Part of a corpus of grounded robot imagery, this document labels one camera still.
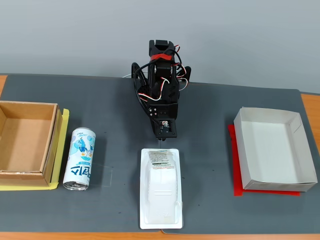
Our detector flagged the red white servo wires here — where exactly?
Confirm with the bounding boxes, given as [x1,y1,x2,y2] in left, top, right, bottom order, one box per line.
[136,44,189,102]

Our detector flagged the white plastic blister package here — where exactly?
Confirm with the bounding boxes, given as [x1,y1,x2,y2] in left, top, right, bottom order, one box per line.
[139,147,184,230]

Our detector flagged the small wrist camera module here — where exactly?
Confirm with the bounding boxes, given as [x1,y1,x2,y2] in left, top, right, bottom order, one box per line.
[157,119,175,135]

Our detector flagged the brown cardboard box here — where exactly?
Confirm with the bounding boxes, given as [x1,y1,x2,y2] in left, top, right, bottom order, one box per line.
[0,100,63,187]

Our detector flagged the white cardboard box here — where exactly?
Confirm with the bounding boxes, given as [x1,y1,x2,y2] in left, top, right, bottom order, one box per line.
[233,106,319,193]

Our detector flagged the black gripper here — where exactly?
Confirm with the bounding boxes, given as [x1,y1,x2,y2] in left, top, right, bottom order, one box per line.
[148,101,179,142]

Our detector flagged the white blue drink can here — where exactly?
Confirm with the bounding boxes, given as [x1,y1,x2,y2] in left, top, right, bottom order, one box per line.
[62,127,97,191]

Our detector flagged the dark grey table mat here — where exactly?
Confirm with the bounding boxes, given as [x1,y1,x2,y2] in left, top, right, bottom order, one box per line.
[0,74,320,235]

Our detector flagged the red paper sheet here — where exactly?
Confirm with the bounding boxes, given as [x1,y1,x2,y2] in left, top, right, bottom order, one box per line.
[227,124,301,197]

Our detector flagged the yellow paper sheet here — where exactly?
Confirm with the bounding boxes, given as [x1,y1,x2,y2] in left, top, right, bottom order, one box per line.
[0,108,71,192]

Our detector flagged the red tape strip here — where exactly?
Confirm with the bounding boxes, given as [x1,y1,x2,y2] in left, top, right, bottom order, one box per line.
[150,52,176,62]

